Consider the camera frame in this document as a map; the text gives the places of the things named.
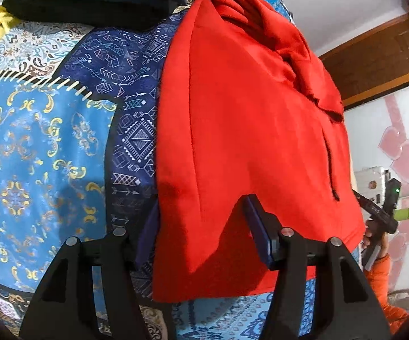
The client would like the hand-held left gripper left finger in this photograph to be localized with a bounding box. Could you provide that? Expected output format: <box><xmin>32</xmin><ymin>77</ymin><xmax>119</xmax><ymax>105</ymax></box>
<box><xmin>19</xmin><ymin>202</ymin><xmax>174</xmax><ymax>340</ymax></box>

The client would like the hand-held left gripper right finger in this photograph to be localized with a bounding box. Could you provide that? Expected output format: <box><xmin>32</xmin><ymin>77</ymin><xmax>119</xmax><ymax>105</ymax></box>
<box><xmin>243</xmin><ymin>194</ymin><xmax>393</xmax><ymax>340</ymax></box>

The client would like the red zip jacket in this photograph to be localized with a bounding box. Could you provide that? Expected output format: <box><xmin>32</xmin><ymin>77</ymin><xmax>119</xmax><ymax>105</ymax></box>
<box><xmin>152</xmin><ymin>0</ymin><xmax>365</xmax><ymax>304</ymax></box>

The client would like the person's right forearm orange sleeve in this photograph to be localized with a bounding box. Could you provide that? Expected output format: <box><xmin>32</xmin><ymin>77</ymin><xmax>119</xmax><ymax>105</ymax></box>
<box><xmin>364</xmin><ymin>252</ymin><xmax>409</xmax><ymax>334</ymax></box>

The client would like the person's right hand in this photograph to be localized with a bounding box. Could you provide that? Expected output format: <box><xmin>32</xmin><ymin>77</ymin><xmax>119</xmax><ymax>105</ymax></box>
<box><xmin>361</xmin><ymin>220</ymin><xmax>390</xmax><ymax>260</ymax></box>

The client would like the white heart sticker sliding door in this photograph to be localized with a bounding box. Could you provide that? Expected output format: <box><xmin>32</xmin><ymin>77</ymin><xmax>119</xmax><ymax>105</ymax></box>
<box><xmin>342</xmin><ymin>76</ymin><xmax>409</xmax><ymax>292</ymax></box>

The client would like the white fan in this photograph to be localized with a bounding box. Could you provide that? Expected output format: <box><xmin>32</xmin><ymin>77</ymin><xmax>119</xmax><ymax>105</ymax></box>
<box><xmin>388</xmin><ymin>288</ymin><xmax>409</xmax><ymax>313</ymax></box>

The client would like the blue patchwork blanket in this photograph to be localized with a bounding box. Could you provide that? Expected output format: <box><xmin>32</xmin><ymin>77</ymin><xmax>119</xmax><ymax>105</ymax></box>
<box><xmin>0</xmin><ymin>0</ymin><xmax>365</xmax><ymax>340</ymax></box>

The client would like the wooden wardrobe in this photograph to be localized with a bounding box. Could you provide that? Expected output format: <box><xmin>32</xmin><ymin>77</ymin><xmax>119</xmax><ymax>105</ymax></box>
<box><xmin>317</xmin><ymin>11</ymin><xmax>409</xmax><ymax>111</ymax></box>

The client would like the black folded garment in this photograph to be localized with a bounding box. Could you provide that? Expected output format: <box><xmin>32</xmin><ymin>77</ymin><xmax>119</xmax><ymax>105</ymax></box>
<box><xmin>2</xmin><ymin>0</ymin><xmax>205</xmax><ymax>32</ymax></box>

